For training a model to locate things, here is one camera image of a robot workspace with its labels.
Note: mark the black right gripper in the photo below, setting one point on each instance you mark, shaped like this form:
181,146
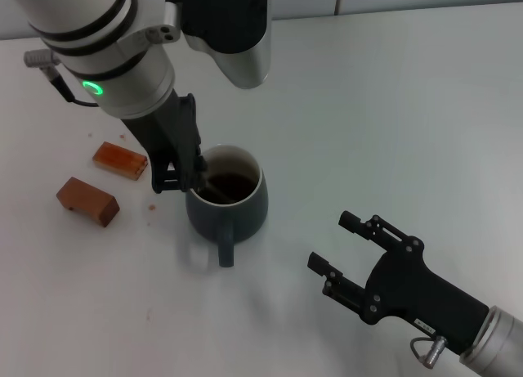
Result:
412,289

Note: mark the brown notched wooden block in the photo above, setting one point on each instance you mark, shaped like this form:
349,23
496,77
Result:
88,199

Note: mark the stained flat wooden block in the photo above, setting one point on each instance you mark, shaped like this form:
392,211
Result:
116,158

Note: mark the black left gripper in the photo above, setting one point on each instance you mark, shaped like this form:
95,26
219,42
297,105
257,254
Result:
163,135

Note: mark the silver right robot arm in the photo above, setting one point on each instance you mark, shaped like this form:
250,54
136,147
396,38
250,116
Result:
500,340

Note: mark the dark coffee liquid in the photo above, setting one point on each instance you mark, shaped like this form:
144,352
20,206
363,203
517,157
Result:
239,187

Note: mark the dark grey ceramic mug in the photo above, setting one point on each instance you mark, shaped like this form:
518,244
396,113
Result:
245,217

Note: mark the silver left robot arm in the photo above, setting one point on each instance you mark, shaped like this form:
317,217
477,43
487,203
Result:
122,46

